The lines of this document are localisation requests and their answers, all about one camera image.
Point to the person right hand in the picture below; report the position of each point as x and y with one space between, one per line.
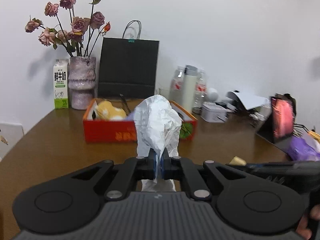
303 230

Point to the yellow white plush alpaca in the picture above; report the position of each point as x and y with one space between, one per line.
104 110

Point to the red cardboard box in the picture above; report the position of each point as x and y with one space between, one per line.
97 130

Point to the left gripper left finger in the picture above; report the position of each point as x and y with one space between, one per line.
126 175

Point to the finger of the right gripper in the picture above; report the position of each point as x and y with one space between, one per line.
270 167

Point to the left clear water bottle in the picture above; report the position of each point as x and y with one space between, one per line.
175 90

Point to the purple knitted cloth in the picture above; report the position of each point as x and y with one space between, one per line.
130 117

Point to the black tablet screen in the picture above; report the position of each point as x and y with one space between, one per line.
278 126

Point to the green white milk carton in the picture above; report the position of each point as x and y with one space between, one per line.
60 83

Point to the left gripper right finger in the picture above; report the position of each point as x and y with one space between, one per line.
187 173

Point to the right clear water bottle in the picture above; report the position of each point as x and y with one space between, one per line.
200 91

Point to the dried pink flower bouquet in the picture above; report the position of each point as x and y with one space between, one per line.
77 35

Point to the purple plastic bag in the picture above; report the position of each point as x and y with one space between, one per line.
303 148

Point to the white printed tin box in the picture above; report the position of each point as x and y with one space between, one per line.
213 113

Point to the clear water bottle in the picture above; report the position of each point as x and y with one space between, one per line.
200 91
175 90

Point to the black paper bag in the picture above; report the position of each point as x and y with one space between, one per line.
128 69

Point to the purple marbled vase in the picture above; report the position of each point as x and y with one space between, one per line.
81 81

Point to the white thermos flask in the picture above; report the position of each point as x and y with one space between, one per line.
188 87

